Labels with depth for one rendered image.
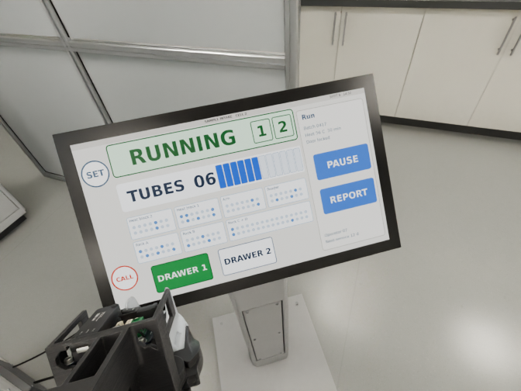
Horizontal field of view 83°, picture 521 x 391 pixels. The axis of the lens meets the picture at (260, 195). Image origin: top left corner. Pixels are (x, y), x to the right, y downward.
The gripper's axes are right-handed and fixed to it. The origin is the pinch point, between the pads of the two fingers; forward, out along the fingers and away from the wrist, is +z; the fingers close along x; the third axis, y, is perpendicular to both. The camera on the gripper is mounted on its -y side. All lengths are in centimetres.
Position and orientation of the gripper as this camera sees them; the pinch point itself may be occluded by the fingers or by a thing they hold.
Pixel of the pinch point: (167, 324)
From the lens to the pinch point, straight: 38.0
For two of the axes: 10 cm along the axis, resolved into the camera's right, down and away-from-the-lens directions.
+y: -2.1, -9.7, -1.1
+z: -1.3, -0.9, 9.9
